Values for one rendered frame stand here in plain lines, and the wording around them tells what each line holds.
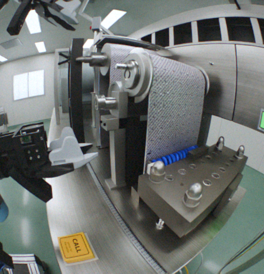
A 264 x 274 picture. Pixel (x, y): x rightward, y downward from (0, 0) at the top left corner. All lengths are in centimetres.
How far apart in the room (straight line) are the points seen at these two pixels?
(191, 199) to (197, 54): 55
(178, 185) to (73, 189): 34
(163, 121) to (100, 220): 31
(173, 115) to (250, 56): 38
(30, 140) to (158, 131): 29
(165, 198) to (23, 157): 26
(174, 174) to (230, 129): 273
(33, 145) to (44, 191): 11
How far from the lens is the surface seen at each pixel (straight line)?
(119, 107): 35
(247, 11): 64
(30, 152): 25
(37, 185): 29
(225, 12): 66
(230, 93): 54
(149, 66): 31
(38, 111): 594
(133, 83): 32
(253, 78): 52
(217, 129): 315
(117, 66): 34
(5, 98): 632
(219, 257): 149
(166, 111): 35
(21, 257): 127
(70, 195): 47
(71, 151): 24
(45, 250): 145
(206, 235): 40
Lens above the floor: 122
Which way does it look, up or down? 21 degrees down
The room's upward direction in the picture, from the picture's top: 2 degrees clockwise
